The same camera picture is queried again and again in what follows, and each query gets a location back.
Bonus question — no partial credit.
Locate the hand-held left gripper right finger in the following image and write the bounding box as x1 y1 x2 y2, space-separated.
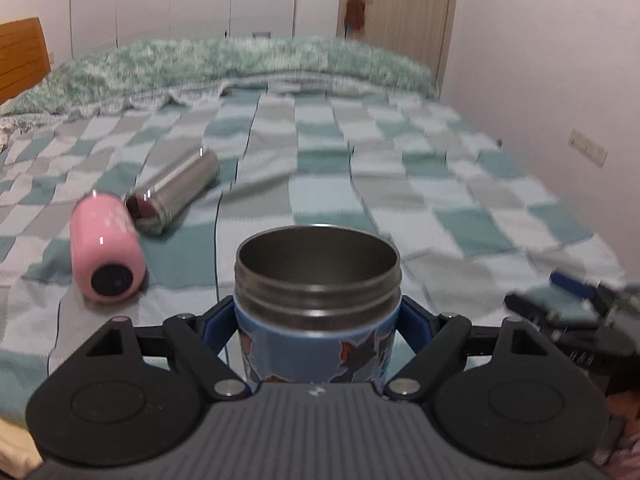
384 295 552 402

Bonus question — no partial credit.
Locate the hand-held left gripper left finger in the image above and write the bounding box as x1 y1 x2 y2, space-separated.
82 299 252 402

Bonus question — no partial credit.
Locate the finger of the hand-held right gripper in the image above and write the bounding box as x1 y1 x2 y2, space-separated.
549 270 640 306
504 292 608 328

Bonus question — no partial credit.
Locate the blue printed steel cup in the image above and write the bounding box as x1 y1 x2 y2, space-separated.
233 225 404 397

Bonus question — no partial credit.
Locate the plain steel cup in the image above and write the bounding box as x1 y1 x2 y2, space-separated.
125 145 221 236

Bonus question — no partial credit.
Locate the pink bottle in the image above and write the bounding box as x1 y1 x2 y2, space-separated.
69 191 148 303

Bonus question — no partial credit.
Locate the checkered teal grey blanket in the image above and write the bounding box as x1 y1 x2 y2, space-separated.
0 80 632 421

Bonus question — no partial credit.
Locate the green floral quilt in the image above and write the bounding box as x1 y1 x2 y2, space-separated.
0 36 439 116

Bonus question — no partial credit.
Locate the floral patterned pillow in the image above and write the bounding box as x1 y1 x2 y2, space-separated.
0 112 32 155

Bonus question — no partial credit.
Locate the beige door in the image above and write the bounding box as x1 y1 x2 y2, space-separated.
339 0 462 96

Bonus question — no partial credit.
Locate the brown hanging door ornament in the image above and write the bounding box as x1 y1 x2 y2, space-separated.
345 0 368 37

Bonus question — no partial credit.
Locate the wooden headboard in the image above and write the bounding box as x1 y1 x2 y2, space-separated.
0 16 54 105

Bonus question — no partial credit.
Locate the wall socket plate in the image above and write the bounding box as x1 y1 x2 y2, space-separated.
569 129 609 169

